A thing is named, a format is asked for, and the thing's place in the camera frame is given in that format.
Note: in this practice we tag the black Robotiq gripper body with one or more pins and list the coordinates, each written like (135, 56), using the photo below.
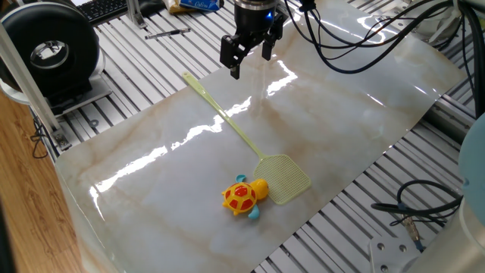
(252, 19)

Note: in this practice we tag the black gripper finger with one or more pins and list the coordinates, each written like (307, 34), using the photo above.
(229, 51)
(268, 47)

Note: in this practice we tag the pale green plastic flyswatter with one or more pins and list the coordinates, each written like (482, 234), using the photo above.
(282, 176)

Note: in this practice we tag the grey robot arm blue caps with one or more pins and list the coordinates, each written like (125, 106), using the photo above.
(473, 170)

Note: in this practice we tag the blue printed box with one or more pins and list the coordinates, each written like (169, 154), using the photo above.
(199, 4)

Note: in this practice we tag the black silver pen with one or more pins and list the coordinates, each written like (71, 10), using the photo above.
(166, 33)

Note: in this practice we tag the yellow snack packet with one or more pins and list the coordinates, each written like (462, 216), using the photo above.
(175, 7)

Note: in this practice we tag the dark rounded object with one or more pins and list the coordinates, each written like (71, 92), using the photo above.
(151, 7)

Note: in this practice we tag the short aluminium upright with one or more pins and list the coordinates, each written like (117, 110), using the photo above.
(135, 15)

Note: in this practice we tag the glossy marble pattern mat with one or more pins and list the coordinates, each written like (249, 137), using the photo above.
(189, 170)

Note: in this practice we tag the silver perforated metal plate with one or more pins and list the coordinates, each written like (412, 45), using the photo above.
(396, 9)

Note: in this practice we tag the black computer keyboard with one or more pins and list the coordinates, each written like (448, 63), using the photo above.
(102, 9)

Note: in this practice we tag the yellow red turtle toy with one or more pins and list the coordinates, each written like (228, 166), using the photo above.
(242, 196)

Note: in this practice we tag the small metal washer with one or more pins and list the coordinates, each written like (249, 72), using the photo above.
(94, 123)

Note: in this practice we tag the grey fan base plate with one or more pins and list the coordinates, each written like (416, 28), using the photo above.
(87, 95)

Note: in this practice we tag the aluminium frame post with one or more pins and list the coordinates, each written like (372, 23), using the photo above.
(34, 95)

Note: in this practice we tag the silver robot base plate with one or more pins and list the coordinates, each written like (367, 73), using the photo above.
(390, 254)

